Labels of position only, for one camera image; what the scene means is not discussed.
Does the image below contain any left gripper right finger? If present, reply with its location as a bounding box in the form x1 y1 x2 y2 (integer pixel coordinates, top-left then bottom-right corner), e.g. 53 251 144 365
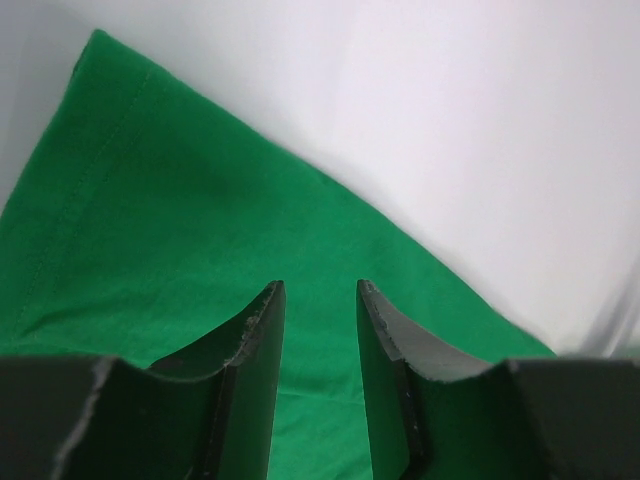
356 280 550 479

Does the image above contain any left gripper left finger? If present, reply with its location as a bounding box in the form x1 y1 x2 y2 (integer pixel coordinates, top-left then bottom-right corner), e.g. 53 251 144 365
64 281 286 479

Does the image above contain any green t shirt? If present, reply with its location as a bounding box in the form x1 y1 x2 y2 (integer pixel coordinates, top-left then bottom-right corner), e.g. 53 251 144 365
1 30 549 479

